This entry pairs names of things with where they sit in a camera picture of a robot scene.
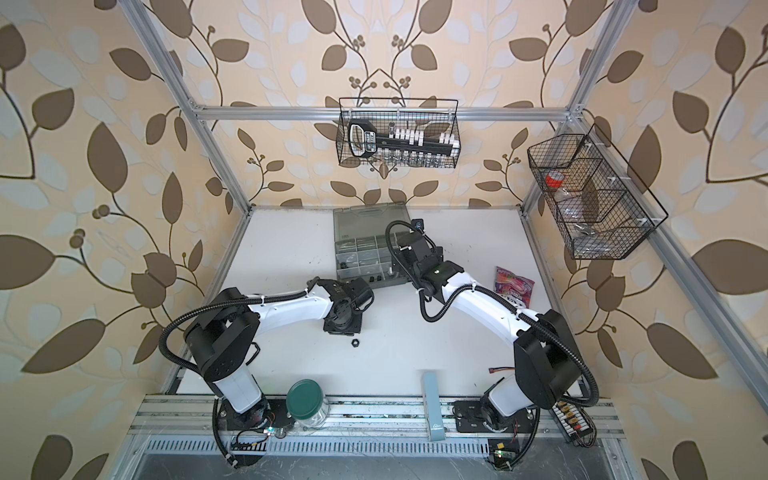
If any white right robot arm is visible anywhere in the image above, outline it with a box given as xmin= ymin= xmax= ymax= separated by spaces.
xmin=385 ymin=220 xmax=600 ymax=431

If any green lid glass jar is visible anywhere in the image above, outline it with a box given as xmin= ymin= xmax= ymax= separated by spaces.
xmin=286 ymin=379 xmax=330 ymax=429

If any black wire basket wall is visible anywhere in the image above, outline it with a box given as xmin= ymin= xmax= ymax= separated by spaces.
xmin=527 ymin=124 xmax=669 ymax=260
xmin=335 ymin=96 xmax=462 ymax=169

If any pink candy bag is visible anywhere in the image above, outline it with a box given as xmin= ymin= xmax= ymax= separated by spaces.
xmin=494 ymin=267 xmax=535 ymax=308

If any black wire basket back wall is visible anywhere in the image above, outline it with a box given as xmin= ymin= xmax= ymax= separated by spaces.
xmin=335 ymin=96 xmax=462 ymax=169

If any black wire basket right wall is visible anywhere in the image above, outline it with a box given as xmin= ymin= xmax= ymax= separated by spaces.
xmin=527 ymin=124 xmax=669 ymax=260

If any light blue block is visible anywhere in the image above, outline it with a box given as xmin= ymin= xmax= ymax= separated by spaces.
xmin=421 ymin=371 xmax=446 ymax=442

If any socket set rail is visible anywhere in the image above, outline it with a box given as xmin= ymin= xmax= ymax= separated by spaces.
xmin=345 ymin=121 xmax=461 ymax=158

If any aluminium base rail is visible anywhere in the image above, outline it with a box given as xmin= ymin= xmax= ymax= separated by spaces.
xmin=128 ymin=392 xmax=625 ymax=460

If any red cap bottle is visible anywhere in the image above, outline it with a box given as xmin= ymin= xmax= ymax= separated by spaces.
xmin=544 ymin=170 xmax=565 ymax=196

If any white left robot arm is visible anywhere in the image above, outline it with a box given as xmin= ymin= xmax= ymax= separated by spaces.
xmin=158 ymin=277 xmax=374 ymax=415

